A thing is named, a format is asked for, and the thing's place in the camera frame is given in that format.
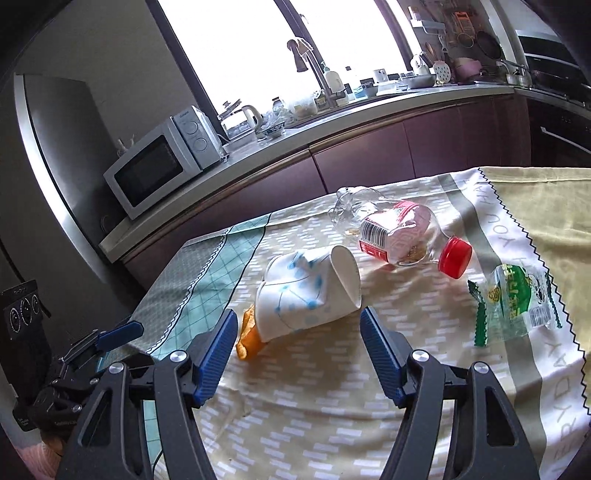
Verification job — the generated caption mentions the small patterned bowl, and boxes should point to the small patterned bowl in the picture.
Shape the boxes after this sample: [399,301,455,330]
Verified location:
[263,122,284,140]

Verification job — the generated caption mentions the grey refrigerator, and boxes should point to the grey refrigerator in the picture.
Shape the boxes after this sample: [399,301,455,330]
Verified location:
[13,74,125,290]

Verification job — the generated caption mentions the metal stovetop kettle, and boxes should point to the metal stovetop kettle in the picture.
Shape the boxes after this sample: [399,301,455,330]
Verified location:
[496,60,533,89]

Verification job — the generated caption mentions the patterned tablecloth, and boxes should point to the patterned tablecloth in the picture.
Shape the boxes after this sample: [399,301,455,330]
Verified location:
[111,169,590,479]

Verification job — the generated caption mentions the white kitchen countertop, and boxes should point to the white kitchen countertop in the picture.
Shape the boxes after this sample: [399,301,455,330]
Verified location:
[99,85,514,262]

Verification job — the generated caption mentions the white microwave oven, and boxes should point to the white microwave oven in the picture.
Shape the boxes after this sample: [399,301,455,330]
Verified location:
[103,106,223,220]

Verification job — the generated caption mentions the kitchen sink faucet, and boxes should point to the kitchen sink faucet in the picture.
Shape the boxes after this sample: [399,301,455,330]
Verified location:
[287,37,348,109]

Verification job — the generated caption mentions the glass electric kettle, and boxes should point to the glass electric kettle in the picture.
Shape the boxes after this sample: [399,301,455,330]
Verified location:
[218,99,263,140]

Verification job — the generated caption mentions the orange peel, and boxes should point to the orange peel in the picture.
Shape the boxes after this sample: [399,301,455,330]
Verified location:
[235,305,266,361]

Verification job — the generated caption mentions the crushed plastic bottle red cap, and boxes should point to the crushed plastic bottle red cap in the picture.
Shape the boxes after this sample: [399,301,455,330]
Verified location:
[329,187,473,279]

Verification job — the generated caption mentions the pink sleeved right forearm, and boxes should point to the pink sleeved right forearm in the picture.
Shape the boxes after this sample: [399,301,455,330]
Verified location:
[17,437,64,480]

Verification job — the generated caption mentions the white blue paper cup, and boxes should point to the white blue paper cup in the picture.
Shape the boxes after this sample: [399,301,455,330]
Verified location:
[254,245,362,343]

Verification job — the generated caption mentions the black frying pan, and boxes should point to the black frying pan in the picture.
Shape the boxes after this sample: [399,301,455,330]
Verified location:
[475,30,504,61]

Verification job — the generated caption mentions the green clear candy wrapper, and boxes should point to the green clear candy wrapper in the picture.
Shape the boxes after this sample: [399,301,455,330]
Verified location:
[467,264,562,348]

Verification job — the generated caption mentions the dark red base cabinets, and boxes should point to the dark red base cabinets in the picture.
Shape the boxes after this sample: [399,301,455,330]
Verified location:
[122,94,531,289]

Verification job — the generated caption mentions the pink bowl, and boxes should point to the pink bowl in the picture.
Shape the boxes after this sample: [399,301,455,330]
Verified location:
[454,57,483,83]

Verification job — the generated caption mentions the black built-in oven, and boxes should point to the black built-in oven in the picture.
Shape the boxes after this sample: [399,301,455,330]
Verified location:
[514,27,591,169]

